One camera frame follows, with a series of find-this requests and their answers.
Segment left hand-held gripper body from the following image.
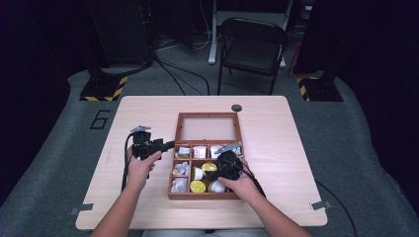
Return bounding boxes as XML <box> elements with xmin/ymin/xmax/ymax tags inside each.
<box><xmin>130</xmin><ymin>124</ymin><xmax>163</xmax><ymax>161</ymax></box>

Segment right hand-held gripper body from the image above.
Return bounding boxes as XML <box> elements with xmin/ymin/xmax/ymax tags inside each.
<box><xmin>215</xmin><ymin>141</ymin><xmax>245</xmax><ymax>182</ymax></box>

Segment white capsule cup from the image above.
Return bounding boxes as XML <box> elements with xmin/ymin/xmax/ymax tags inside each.
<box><xmin>192</xmin><ymin>166</ymin><xmax>206</xmax><ymax>182</ymax></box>
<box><xmin>208</xmin><ymin>181</ymin><xmax>227</xmax><ymax>194</ymax></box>

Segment wooden box with glass lid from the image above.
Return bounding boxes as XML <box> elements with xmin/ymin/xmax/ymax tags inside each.
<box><xmin>167</xmin><ymin>112</ymin><xmax>247</xmax><ymax>201</ymax></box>

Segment person's left hand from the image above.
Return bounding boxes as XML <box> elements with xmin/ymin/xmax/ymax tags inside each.
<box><xmin>126</xmin><ymin>146</ymin><xmax>163</xmax><ymax>192</ymax></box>

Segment person's right hand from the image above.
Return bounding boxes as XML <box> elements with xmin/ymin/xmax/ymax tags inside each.
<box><xmin>217</xmin><ymin>157</ymin><xmax>261</xmax><ymax>202</ymax></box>

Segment person's lap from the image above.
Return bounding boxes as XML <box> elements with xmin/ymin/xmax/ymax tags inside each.
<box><xmin>141</xmin><ymin>228</ymin><xmax>275</xmax><ymax>237</ymax></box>

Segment striped stand base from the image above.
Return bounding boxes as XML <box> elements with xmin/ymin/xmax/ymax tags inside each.
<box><xmin>294</xmin><ymin>75</ymin><xmax>344</xmax><ymax>103</ymax></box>
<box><xmin>79</xmin><ymin>73</ymin><xmax>128</xmax><ymax>103</ymax></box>

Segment grey tape strip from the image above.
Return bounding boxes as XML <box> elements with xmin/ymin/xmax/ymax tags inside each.
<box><xmin>69</xmin><ymin>202</ymin><xmax>95</xmax><ymax>216</ymax></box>
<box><xmin>310</xmin><ymin>200</ymin><xmax>333</xmax><ymax>211</ymax></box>

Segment black folding chair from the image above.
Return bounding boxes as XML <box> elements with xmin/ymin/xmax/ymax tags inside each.
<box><xmin>216</xmin><ymin>17</ymin><xmax>289</xmax><ymax>97</ymax></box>

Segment dark equipment cabinet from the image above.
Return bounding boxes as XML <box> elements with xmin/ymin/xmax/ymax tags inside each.
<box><xmin>87</xmin><ymin>0</ymin><xmax>156</xmax><ymax>68</ymax></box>

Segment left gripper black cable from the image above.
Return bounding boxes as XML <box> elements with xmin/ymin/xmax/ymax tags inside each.
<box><xmin>121</xmin><ymin>132</ymin><xmax>136</xmax><ymax>193</ymax></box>

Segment black floor cables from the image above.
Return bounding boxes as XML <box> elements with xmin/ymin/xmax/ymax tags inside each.
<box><xmin>153</xmin><ymin>53</ymin><xmax>211</xmax><ymax>97</ymax></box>

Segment white floor cables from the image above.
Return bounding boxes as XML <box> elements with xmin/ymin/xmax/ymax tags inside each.
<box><xmin>157</xmin><ymin>31</ymin><xmax>212</xmax><ymax>52</ymax></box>

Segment white desk frame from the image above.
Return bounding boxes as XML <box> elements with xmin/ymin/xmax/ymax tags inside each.
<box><xmin>208</xmin><ymin>0</ymin><xmax>294</xmax><ymax>69</ymax></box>

